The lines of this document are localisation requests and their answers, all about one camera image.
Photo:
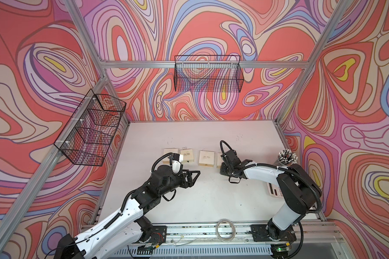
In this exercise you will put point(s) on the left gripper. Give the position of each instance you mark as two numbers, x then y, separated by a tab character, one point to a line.
189	183

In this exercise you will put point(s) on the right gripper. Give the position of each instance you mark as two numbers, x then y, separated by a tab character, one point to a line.
223	166

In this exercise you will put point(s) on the cream jewelry box front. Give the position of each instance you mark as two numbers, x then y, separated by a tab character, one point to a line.
219	160

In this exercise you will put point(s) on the small cream jewelry box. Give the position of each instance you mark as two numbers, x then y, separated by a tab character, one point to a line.
188	155

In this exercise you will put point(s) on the cream drawer jewelry box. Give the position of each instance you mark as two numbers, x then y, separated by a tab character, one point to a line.
169	150

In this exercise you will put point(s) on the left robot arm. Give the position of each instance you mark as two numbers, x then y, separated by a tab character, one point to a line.
129	223

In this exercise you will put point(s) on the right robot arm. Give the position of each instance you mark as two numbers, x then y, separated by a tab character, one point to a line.
301	194

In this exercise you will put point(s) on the cup of pencils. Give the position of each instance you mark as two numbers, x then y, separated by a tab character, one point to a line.
287	157

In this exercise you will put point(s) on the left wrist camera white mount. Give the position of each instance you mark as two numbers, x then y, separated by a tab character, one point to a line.
176	162

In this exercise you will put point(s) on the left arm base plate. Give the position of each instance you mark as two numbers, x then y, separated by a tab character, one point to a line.
155	235

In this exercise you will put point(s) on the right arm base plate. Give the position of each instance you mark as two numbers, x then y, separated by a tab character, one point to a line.
262	233

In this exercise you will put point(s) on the black wire basket back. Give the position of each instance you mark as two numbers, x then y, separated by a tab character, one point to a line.
208	73

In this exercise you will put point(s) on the black wire basket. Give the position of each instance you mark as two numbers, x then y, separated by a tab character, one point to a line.
208	73
90	131

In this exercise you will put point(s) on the black wire basket left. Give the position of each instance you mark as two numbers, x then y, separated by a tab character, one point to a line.
90	131

